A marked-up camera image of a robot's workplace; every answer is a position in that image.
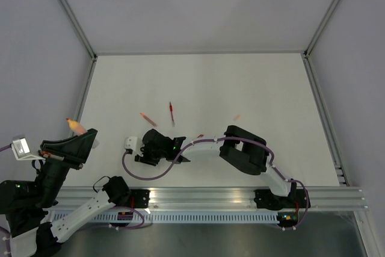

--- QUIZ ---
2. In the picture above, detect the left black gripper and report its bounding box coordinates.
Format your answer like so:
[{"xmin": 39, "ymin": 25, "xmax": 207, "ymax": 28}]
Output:
[{"xmin": 34, "ymin": 128, "xmax": 100, "ymax": 208}]

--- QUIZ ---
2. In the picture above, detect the orange highlighter pen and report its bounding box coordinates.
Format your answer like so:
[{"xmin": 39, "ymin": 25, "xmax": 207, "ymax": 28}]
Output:
[{"xmin": 66, "ymin": 118, "xmax": 88, "ymax": 136}]

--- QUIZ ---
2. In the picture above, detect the red thin pen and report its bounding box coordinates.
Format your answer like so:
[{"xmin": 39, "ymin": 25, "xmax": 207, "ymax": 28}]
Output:
[{"xmin": 169, "ymin": 102, "xmax": 175, "ymax": 127}]

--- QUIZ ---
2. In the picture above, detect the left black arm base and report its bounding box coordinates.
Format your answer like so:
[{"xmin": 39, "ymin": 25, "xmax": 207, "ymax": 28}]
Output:
[{"xmin": 102, "ymin": 176, "xmax": 150, "ymax": 209}]

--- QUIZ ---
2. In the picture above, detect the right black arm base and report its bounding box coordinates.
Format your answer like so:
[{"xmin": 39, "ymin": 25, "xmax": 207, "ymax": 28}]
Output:
[{"xmin": 254, "ymin": 189, "xmax": 307, "ymax": 211}]

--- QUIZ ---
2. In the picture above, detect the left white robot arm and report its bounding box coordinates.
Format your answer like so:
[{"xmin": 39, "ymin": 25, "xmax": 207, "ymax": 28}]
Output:
[{"xmin": 1, "ymin": 129, "xmax": 131, "ymax": 256}]

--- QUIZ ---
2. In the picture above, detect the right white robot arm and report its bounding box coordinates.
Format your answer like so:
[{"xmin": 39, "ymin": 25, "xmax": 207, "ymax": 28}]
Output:
[{"xmin": 125, "ymin": 125, "xmax": 311, "ymax": 211}]

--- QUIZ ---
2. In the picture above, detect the small orange pen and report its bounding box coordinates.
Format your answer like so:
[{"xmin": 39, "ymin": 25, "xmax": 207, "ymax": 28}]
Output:
[{"xmin": 140, "ymin": 113, "xmax": 157, "ymax": 127}]

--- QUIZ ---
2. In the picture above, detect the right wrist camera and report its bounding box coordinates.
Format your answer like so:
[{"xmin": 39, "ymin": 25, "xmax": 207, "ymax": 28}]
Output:
[{"xmin": 124, "ymin": 137, "xmax": 138, "ymax": 150}]

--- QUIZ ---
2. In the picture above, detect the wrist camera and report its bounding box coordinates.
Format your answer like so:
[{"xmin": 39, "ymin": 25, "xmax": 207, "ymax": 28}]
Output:
[
  {"xmin": 124, "ymin": 137, "xmax": 138, "ymax": 150},
  {"xmin": 11, "ymin": 135, "xmax": 39, "ymax": 161}
]

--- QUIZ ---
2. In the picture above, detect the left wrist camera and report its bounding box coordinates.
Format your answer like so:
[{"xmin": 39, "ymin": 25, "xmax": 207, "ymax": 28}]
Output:
[{"xmin": 11, "ymin": 135, "xmax": 39, "ymax": 161}]

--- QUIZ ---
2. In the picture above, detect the white slotted cable duct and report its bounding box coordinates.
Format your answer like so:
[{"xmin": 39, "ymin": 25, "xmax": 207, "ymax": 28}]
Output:
[{"xmin": 90, "ymin": 209, "xmax": 279, "ymax": 224}]

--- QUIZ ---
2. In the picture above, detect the left aluminium frame post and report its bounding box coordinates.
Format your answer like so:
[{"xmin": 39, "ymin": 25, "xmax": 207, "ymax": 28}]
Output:
[{"xmin": 57, "ymin": 0, "xmax": 97, "ymax": 61}]

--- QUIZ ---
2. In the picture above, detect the aluminium frame post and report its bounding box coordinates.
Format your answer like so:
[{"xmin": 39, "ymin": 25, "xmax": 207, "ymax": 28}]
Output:
[
  {"xmin": 303, "ymin": 0, "xmax": 342, "ymax": 59},
  {"xmin": 57, "ymin": 0, "xmax": 97, "ymax": 61}
]

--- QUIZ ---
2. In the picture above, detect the aluminium mounting rail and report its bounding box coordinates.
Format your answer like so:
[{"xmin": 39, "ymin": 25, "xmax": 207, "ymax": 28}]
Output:
[{"xmin": 54, "ymin": 187, "xmax": 368, "ymax": 211}]

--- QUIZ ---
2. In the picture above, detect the right aluminium frame post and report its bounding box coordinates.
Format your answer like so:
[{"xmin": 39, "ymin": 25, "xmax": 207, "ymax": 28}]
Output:
[{"xmin": 303, "ymin": 0, "xmax": 342, "ymax": 59}]

